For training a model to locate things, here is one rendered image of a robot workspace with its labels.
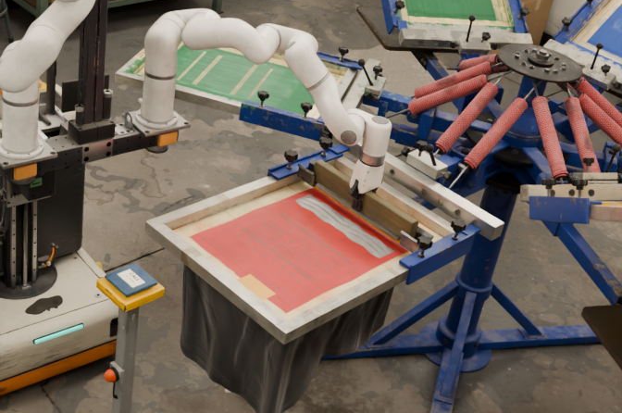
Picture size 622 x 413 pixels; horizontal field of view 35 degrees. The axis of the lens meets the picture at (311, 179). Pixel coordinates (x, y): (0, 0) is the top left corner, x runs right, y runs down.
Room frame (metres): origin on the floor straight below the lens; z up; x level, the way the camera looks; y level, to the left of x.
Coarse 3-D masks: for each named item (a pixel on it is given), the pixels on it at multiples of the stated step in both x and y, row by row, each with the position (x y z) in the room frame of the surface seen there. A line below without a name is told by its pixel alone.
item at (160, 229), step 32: (256, 192) 2.56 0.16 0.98; (384, 192) 2.69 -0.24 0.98; (160, 224) 2.28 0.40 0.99; (448, 224) 2.56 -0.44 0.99; (192, 256) 2.16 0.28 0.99; (224, 288) 2.06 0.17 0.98; (352, 288) 2.14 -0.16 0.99; (384, 288) 2.21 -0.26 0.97; (256, 320) 1.98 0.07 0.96; (288, 320) 1.96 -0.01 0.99; (320, 320) 2.01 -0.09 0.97
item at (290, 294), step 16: (368, 224) 2.53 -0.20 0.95; (336, 240) 2.41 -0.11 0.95; (384, 240) 2.46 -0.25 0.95; (352, 256) 2.35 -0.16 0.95; (368, 256) 2.36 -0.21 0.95; (240, 272) 2.17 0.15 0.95; (256, 272) 2.18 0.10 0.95; (272, 272) 2.20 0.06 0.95; (336, 272) 2.25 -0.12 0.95; (352, 272) 2.27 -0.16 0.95; (272, 288) 2.13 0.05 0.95; (288, 288) 2.14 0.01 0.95; (304, 288) 2.15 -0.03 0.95; (320, 288) 2.17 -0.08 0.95; (288, 304) 2.07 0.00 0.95
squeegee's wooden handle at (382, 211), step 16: (320, 160) 2.68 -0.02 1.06; (320, 176) 2.65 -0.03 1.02; (336, 176) 2.61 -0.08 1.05; (336, 192) 2.60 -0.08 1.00; (368, 192) 2.54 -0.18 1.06; (368, 208) 2.52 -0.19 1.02; (384, 208) 2.48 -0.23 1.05; (384, 224) 2.47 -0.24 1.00; (400, 224) 2.44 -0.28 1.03; (416, 224) 2.43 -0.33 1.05
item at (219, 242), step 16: (304, 192) 2.65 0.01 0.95; (320, 192) 2.67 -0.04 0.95; (272, 208) 2.52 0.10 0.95; (288, 208) 2.54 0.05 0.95; (304, 208) 2.55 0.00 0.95; (336, 208) 2.59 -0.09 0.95; (224, 224) 2.39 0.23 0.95; (240, 224) 2.40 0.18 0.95; (304, 224) 2.47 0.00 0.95; (320, 224) 2.48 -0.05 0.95; (208, 240) 2.30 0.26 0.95; (224, 240) 2.31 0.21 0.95; (240, 240) 2.32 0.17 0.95; (224, 256) 2.23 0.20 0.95; (240, 256) 2.25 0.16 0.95; (256, 256) 2.26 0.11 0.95
